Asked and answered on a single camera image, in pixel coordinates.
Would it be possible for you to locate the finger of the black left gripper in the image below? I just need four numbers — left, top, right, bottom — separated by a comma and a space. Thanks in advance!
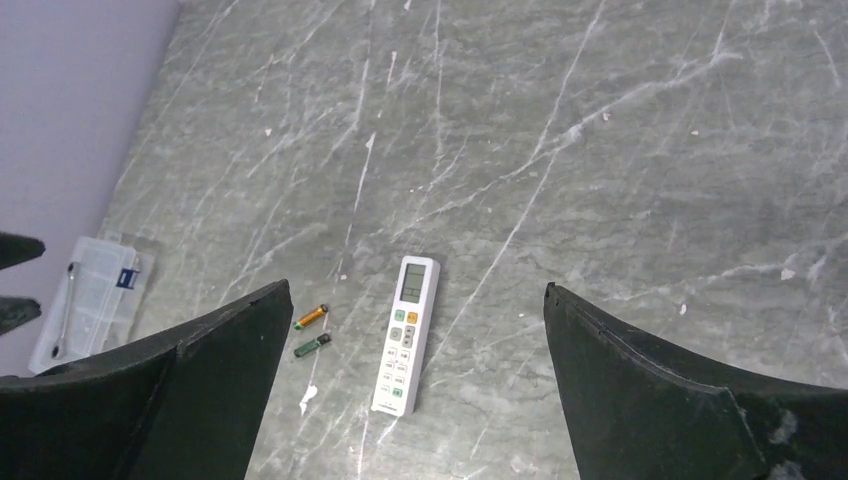
0, 296, 41, 335
0, 232, 45, 270

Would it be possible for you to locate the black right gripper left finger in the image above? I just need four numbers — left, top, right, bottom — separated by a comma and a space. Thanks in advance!
1, 280, 293, 479

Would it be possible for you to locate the white remote control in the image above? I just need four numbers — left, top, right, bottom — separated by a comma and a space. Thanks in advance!
370, 255, 440, 417

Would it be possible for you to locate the orange AAA battery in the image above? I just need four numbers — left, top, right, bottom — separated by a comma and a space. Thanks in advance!
293, 304, 329, 330

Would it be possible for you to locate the clear plastic storage box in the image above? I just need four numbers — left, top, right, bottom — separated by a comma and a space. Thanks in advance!
28, 237, 155, 374

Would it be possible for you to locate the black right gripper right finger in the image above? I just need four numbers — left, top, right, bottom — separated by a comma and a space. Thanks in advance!
543, 283, 847, 479

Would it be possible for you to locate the green AAA battery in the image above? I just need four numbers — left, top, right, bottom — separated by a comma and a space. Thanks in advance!
293, 333, 332, 358

